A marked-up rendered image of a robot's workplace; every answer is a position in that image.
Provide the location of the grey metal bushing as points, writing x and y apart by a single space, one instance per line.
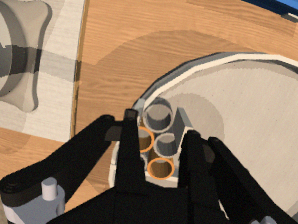
145 156
158 126
165 150

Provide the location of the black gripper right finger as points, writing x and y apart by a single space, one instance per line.
242 198

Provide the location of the bronze bushing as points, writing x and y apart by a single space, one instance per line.
157 170
146 143

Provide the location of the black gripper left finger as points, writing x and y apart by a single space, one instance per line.
38 193

